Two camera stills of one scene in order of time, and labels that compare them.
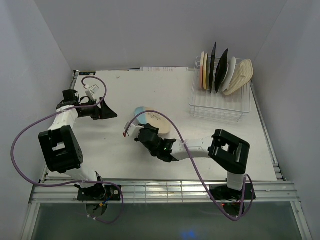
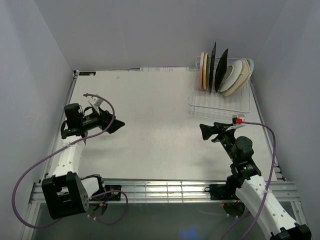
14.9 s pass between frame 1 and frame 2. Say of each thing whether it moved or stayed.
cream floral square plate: stayed
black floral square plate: stayed
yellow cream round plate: stayed
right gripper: moved
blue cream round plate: moved
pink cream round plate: stayed
